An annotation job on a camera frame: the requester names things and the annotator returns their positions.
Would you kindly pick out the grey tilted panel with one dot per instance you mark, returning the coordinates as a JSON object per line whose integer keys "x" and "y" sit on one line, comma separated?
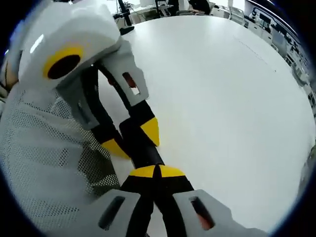
{"x": 280, "y": 42}

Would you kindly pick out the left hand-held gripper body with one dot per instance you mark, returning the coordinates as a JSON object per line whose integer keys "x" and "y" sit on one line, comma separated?
{"x": 74, "y": 29}

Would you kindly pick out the black remote control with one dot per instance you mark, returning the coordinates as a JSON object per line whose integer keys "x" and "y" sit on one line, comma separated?
{"x": 148, "y": 153}

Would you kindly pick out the white low cabinet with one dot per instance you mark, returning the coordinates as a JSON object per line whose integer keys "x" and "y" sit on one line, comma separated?
{"x": 259, "y": 28}

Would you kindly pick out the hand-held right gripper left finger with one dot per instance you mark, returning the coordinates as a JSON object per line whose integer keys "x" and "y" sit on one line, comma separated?
{"x": 123, "y": 212}

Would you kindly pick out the small black object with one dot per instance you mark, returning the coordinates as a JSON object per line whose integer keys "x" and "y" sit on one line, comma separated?
{"x": 127, "y": 30}

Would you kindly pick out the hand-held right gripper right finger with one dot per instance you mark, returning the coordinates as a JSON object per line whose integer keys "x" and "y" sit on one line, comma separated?
{"x": 187, "y": 197}

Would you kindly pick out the person's white mesh shirt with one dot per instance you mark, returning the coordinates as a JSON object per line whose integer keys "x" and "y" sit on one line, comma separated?
{"x": 37, "y": 153}

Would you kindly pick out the black stand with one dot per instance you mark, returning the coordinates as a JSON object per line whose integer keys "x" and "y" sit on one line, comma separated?
{"x": 126, "y": 14}

